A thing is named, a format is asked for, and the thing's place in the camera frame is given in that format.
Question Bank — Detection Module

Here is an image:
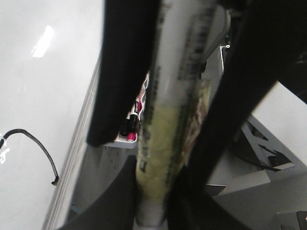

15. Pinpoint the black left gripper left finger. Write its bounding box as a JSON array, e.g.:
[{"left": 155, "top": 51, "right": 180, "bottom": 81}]
[{"left": 60, "top": 155, "right": 137, "bottom": 230}]

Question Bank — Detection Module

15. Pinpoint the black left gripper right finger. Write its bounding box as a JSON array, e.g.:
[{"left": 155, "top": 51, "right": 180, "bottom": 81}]
[{"left": 166, "top": 166, "right": 250, "bottom": 230}]

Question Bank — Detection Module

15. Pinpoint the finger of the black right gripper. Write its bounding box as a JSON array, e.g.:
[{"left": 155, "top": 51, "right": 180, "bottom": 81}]
[
  {"left": 188, "top": 0, "right": 307, "bottom": 187},
  {"left": 87, "top": 0, "right": 160, "bottom": 147}
]

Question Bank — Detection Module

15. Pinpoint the white taped whiteboard marker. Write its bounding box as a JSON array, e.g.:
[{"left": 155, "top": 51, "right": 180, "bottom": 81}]
[{"left": 135, "top": 0, "right": 217, "bottom": 230}]

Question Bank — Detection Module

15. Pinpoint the red capped whiteboard marker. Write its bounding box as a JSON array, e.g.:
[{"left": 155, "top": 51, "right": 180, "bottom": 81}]
[{"left": 126, "top": 132, "right": 137, "bottom": 142}]

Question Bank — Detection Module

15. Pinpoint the black capped whiteboard marker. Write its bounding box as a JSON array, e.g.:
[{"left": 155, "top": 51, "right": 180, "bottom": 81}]
[{"left": 120, "top": 96, "right": 139, "bottom": 137}]

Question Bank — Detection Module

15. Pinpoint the white marker tray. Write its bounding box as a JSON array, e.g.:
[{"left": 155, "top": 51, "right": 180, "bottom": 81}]
[{"left": 104, "top": 72, "right": 149, "bottom": 149}]

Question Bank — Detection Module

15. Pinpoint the white whiteboard with aluminium frame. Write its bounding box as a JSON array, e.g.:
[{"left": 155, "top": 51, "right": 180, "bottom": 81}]
[{"left": 0, "top": 0, "right": 104, "bottom": 230}]

